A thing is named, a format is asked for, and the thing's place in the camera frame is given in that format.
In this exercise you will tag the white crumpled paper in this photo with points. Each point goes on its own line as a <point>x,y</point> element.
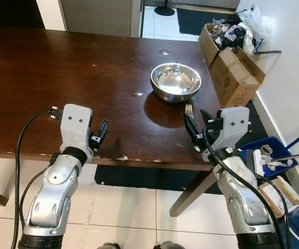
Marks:
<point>279,162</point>

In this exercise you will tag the stainless steel bowl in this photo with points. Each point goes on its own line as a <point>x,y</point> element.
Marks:
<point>175,85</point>

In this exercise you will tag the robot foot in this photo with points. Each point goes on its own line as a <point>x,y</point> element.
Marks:
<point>171,246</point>
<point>108,246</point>

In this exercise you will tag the black doorway mat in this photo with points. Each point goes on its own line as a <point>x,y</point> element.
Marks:
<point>196,21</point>

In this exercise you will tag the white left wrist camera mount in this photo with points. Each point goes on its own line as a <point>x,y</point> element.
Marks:
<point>74,127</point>

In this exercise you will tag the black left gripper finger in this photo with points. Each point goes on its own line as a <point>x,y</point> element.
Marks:
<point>104,130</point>

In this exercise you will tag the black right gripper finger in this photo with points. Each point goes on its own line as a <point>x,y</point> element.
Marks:
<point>206,118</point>
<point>192,129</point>

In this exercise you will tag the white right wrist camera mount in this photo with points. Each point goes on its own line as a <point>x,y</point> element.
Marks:
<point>232,127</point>

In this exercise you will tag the large brown cardboard box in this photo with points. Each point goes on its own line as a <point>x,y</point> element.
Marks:
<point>238,78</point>

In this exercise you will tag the silver metal fork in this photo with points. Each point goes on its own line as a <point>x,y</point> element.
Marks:
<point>189,110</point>

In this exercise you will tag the dark rubbish pile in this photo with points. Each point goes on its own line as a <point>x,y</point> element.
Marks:
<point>230,33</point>

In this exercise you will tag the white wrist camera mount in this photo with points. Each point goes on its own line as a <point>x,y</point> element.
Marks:
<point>74,127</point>
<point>232,127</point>

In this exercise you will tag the dark brown wooden table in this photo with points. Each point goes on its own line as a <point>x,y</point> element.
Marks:
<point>61,78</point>

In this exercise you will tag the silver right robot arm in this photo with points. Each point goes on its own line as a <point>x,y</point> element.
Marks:
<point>243,202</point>

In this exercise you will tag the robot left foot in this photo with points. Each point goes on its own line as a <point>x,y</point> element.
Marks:
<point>108,246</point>

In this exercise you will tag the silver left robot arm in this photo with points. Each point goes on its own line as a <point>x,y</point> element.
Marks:
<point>56,192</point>

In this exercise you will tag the white hand brush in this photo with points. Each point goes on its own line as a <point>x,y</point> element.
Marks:
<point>250,161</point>

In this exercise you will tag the small brown cardboard box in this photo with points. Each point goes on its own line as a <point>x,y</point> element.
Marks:
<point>279,197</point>

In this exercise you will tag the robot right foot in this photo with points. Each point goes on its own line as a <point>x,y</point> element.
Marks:
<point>171,246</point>

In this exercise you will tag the blue plastic dustpan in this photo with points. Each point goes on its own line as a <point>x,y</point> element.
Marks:
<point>253,142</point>

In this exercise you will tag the white plastic bag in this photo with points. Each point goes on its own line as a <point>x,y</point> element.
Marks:
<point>256,26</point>

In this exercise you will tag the black round stand base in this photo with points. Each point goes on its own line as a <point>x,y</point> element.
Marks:
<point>165,10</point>

